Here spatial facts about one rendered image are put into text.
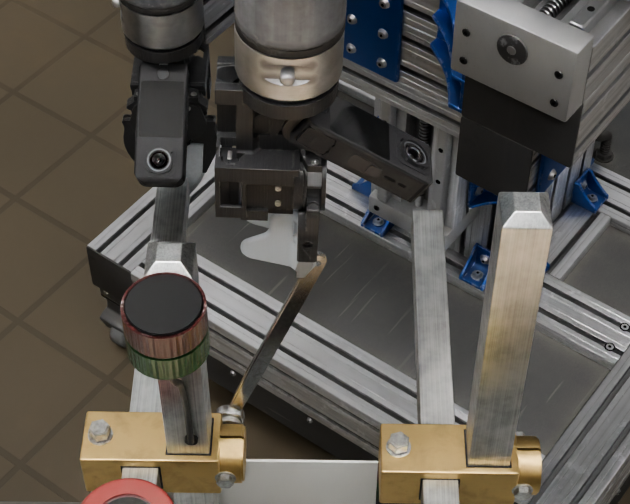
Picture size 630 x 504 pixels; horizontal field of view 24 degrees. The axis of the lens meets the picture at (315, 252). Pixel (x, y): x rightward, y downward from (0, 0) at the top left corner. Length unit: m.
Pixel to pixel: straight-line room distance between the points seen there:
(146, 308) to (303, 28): 0.22
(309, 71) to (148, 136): 0.38
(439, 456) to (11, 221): 1.50
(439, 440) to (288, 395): 0.90
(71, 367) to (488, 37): 1.16
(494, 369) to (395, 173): 0.18
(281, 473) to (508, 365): 0.28
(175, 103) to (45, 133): 1.43
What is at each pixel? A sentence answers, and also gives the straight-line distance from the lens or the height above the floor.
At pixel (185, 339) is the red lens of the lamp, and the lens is 1.01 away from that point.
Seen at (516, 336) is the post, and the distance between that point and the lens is 1.09.
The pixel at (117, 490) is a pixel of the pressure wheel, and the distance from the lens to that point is 1.17.
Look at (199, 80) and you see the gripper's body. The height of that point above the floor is 0.96.
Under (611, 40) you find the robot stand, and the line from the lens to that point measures 1.46.
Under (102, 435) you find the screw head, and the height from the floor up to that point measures 0.88.
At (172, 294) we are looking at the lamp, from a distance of 1.02.
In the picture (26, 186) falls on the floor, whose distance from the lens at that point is 2.67.
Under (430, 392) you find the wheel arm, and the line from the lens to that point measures 1.29.
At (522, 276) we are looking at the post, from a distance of 1.04.
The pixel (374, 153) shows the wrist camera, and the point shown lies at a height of 1.15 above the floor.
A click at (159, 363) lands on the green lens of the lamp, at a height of 1.07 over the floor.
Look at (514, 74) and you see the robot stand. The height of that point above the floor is 0.94.
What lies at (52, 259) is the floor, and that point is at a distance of 2.54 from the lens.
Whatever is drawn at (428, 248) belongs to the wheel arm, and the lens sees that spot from 1.39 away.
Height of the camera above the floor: 1.89
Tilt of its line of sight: 49 degrees down
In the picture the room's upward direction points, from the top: straight up
